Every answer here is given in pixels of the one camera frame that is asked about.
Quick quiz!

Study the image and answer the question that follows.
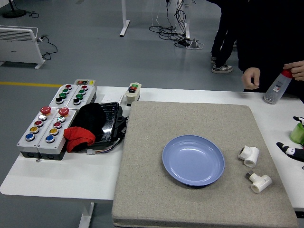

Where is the person's right hand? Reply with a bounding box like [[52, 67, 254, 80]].
[[241, 67, 261, 90]]

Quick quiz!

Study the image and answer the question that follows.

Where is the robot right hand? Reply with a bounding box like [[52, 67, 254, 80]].
[[276, 115, 304, 163]]

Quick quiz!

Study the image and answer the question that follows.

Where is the person's left hand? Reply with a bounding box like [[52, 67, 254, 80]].
[[283, 60, 304, 81]]

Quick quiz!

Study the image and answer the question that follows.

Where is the clear bottle with red cap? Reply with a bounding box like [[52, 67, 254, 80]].
[[263, 69, 293, 105]]

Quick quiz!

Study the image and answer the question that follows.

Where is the wide white pipe tee fitting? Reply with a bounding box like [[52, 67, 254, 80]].
[[238, 145, 260, 169]]

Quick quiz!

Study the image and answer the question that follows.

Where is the white pipe tee with metal nut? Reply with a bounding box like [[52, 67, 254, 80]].
[[246, 170, 273, 194]]

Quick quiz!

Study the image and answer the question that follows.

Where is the blue plate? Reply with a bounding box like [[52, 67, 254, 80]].
[[162, 134, 226, 187]]

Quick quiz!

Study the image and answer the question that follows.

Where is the green translucent cup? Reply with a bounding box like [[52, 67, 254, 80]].
[[289, 123, 304, 144]]

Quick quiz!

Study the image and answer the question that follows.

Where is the person in background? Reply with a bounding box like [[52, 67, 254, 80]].
[[206, 0, 238, 74]]

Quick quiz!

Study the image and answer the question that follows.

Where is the grey-brown fabric mat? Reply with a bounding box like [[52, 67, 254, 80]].
[[111, 101, 299, 228]]

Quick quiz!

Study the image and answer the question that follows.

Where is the black plastic device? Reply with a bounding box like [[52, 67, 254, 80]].
[[114, 115, 129, 141]]

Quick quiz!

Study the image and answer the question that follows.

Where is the white paper sheet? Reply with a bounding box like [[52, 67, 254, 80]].
[[102, 93, 126, 105]]

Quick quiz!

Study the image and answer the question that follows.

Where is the black plastic tray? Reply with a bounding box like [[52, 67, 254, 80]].
[[94, 101, 124, 144]]

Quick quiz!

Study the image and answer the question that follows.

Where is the black cloth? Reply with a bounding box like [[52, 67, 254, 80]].
[[70, 102, 107, 137]]

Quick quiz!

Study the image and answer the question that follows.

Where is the red cloth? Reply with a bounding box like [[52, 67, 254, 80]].
[[63, 126, 96, 153]]

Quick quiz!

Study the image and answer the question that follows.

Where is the five-button control box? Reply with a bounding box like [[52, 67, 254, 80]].
[[37, 107, 78, 161], [16, 106, 57, 159]]

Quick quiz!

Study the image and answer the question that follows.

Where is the white table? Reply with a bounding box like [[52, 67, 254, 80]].
[[0, 85, 304, 228]]

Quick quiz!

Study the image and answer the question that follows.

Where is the white panel heater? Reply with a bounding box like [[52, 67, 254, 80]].
[[0, 25, 46, 70]]

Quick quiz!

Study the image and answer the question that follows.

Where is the black floor stand base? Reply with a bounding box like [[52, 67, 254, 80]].
[[2, 0, 27, 19]]

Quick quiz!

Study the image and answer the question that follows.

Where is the tangle of floor cables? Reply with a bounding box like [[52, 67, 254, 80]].
[[149, 0, 205, 50]]

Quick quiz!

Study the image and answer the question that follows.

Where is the beige start-stop switch box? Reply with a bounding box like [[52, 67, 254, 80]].
[[124, 82, 143, 107]]

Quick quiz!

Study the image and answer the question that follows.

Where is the small grey switch box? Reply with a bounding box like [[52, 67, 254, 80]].
[[74, 79, 97, 86]]

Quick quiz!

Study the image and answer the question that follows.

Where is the wire bundle with white connector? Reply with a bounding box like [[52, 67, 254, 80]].
[[78, 139, 124, 156]]

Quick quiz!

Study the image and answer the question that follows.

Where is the black heater power cable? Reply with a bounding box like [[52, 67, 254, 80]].
[[37, 35, 58, 61]]

